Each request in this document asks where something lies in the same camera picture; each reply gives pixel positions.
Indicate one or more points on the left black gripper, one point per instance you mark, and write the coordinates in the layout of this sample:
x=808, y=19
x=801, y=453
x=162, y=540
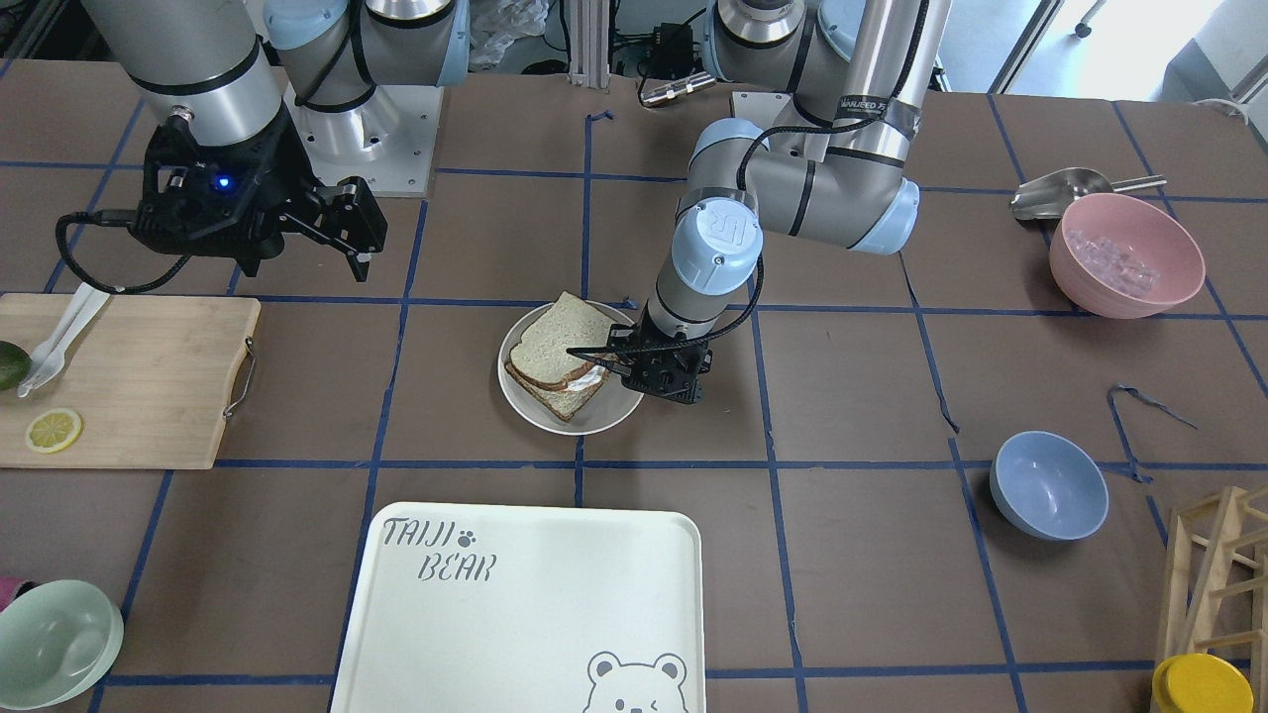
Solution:
x=616, y=358

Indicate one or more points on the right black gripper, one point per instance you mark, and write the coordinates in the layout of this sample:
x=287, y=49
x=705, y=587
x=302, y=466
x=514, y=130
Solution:
x=288, y=185

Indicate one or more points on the white round plate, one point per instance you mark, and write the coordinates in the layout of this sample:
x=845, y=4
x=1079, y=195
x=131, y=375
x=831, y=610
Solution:
x=610, y=405

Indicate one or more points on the bread slice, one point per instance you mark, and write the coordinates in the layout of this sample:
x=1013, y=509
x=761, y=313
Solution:
x=541, y=356
x=563, y=405

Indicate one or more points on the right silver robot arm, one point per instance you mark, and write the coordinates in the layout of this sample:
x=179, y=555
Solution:
x=207, y=56

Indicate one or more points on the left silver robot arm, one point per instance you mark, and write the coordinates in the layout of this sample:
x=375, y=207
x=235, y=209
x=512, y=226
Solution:
x=830, y=169

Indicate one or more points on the fried egg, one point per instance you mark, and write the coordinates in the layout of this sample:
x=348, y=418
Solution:
x=589, y=379

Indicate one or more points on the wooden cutting board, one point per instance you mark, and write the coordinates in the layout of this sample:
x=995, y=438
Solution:
x=151, y=377

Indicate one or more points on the white plastic fork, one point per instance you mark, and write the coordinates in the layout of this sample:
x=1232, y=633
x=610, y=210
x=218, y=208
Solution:
x=57, y=359

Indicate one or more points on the cream bear tray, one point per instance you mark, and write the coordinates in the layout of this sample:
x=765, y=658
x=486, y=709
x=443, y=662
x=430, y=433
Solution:
x=487, y=608

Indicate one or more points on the green avocado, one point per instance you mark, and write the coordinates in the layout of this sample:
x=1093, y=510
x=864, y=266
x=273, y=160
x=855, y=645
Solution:
x=14, y=366

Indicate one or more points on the lemon slice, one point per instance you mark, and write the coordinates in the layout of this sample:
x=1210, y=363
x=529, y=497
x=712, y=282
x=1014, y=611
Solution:
x=54, y=431

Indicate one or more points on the blue bowl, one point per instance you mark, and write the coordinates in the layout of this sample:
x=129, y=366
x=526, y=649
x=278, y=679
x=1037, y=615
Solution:
x=1048, y=487

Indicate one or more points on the pink cloth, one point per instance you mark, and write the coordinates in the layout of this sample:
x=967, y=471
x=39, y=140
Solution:
x=10, y=589

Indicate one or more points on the metal scoop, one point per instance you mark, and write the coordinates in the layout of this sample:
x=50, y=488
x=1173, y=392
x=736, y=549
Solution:
x=1047, y=197

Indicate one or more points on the light green bowl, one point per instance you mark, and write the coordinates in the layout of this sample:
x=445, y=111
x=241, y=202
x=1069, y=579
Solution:
x=57, y=640

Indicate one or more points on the pink bowl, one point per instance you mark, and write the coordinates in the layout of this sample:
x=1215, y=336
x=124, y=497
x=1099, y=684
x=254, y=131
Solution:
x=1121, y=258

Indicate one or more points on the wooden dish rack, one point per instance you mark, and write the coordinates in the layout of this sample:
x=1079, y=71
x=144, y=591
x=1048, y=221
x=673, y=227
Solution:
x=1213, y=594

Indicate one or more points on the yellow cup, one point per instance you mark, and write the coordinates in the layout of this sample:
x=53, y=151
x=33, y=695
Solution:
x=1200, y=682

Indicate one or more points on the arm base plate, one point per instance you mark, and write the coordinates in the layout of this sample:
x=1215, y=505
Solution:
x=766, y=110
x=411, y=129

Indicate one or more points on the aluminium frame post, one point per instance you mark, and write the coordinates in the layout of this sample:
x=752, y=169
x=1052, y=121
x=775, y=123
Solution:
x=589, y=38

